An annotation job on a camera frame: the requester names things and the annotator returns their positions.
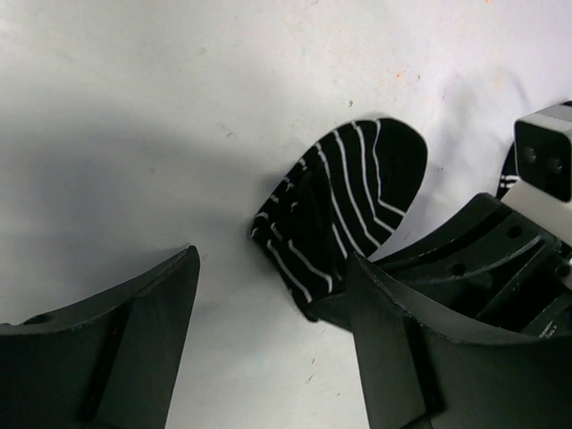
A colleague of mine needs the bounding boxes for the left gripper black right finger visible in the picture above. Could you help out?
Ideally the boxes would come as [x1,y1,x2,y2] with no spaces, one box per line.
[347,257,571,428]

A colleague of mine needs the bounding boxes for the black sock thin white stripes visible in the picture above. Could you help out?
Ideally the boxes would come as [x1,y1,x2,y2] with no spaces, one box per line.
[250,117,428,322]

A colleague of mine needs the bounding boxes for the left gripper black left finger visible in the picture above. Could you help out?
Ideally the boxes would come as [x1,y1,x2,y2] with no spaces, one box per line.
[1,247,200,428]

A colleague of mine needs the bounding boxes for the black ankle sock white cuff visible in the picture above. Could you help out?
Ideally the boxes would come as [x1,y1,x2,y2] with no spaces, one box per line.
[495,143,520,199]

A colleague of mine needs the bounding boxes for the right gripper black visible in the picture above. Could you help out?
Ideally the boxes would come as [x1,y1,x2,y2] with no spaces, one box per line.
[307,191,572,341]

